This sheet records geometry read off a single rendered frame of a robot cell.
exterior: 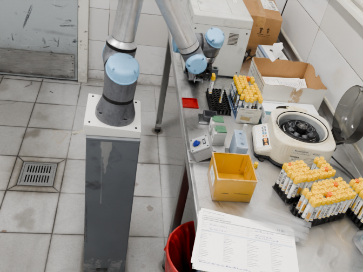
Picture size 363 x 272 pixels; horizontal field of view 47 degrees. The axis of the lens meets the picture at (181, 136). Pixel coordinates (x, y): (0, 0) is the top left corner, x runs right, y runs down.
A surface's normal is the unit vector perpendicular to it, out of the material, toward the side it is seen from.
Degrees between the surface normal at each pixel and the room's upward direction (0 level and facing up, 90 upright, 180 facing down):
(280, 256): 1
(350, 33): 90
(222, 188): 90
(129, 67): 9
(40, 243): 0
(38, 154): 0
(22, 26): 90
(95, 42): 90
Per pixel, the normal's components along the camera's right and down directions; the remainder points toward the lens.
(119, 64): 0.25, -0.68
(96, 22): 0.08, 0.62
